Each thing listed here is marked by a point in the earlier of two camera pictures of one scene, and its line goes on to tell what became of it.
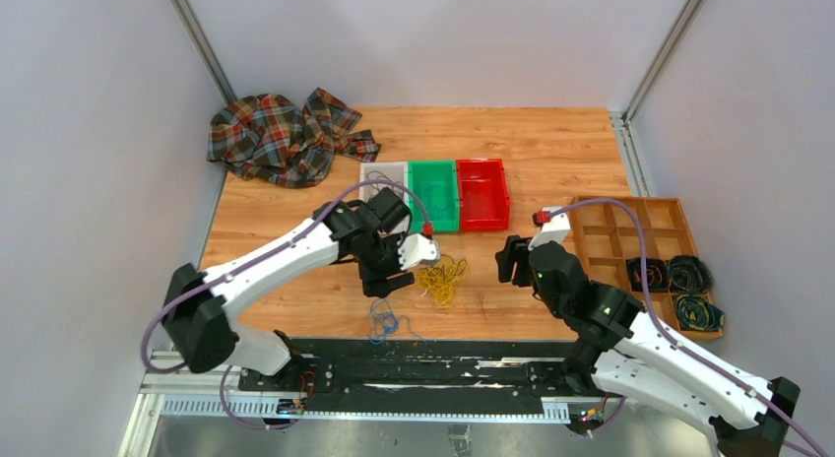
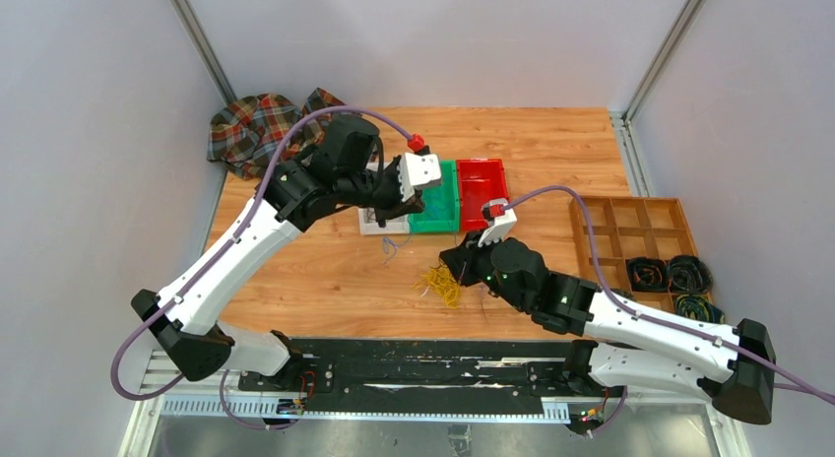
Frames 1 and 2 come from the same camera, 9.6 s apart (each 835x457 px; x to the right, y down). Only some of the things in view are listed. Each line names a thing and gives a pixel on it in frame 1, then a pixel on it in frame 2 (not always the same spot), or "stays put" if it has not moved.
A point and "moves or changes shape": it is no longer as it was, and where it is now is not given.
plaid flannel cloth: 271,138 stays put
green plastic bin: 435,184 stays put
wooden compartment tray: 607,235 stays put
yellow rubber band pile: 439,279 stays put
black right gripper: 517,252 → 462,258
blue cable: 382,320 moves or changes shape
